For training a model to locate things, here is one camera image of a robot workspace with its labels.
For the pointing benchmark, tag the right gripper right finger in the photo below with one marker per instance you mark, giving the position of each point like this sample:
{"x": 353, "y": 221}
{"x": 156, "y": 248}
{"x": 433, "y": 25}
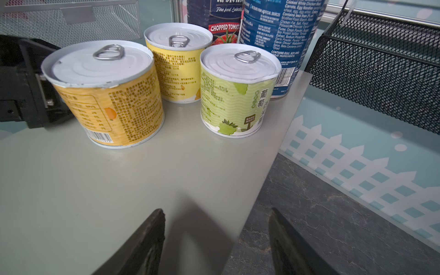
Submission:
{"x": 291, "y": 253}

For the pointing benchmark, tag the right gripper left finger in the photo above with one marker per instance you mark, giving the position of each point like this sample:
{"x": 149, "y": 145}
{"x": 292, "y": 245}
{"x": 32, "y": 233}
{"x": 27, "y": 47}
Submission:
{"x": 141, "y": 253}

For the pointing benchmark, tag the small yellow can white lid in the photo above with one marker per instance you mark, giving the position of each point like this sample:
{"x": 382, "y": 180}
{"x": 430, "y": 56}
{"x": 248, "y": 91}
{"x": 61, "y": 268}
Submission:
{"x": 111, "y": 87}
{"x": 177, "y": 48}
{"x": 237, "y": 82}

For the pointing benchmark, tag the black mesh wall basket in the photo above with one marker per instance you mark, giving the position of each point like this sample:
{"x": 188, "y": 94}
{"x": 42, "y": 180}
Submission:
{"x": 388, "y": 63}

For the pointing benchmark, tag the dark blue tomato can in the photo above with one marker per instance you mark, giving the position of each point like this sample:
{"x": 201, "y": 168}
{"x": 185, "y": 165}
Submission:
{"x": 222, "y": 18}

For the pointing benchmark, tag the blue soup can pink lid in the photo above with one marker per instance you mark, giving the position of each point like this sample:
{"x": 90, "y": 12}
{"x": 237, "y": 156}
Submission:
{"x": 285, "y": 28}

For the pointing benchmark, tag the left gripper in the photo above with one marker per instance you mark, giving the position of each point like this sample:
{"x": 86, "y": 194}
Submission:
{"x": 26, "y": 94}

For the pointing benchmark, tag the white mesh wall basket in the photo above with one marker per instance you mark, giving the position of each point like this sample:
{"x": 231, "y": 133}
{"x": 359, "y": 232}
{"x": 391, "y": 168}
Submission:
{"x": 63, "y": 23}

